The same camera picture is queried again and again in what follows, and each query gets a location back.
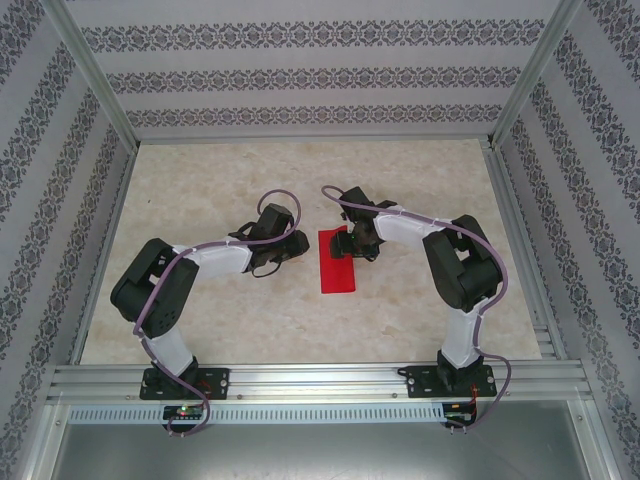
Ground red paper sheet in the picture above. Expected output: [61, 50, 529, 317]
[317, 227, 358, 295]

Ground grey metal sheet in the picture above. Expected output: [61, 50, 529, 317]
[49, 423, 614, 480]

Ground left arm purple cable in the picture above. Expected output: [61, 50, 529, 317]
[132, 188, 302, 439]

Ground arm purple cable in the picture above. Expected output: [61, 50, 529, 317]
[132, 188, 302, 439]
[320, 184, 516, 435]

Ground aluminium frame crossbar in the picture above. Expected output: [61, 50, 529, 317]
[134, 132, 496, 146]

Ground aluminium mounting rail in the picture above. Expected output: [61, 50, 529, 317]
[47, 363, 594, 404]

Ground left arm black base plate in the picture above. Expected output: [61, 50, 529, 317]
[140, 367, 231, 401]

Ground aluminium side rail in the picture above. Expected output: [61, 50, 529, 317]
[69, 147, 139, 364]
[482, 142, 569, 361]

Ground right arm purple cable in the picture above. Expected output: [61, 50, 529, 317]
[320, 184, 516, 435]

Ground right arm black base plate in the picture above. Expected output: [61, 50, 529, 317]
[405, 364, 497, 400]

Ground slotted grey cable duct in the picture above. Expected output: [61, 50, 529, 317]
[67, 403, 449, 425]

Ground aluminium frame post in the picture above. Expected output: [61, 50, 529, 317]
[487, 0, 586, 151]
[43, 0, 141, 151]

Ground aluminium frame bar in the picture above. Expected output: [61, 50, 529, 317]
[14, 402, 71, 480]
[569, 402, 624, 480]

